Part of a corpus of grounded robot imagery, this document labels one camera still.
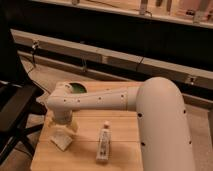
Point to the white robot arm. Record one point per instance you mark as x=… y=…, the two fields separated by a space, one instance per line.
x=164 y=134

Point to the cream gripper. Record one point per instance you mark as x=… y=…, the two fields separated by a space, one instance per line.
x=70 y=128

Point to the black chair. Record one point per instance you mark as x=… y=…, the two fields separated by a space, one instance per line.
x=18 y=96

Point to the white sponge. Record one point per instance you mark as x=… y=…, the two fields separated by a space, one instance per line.
x=61 y=140

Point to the wooden beam rail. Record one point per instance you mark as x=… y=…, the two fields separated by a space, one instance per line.
x=184 y=74

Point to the green bowl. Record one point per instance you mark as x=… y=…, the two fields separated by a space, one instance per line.
x=77 y=88

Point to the clear plastic bottle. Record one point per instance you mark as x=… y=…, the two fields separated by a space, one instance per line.
x=103 y=149

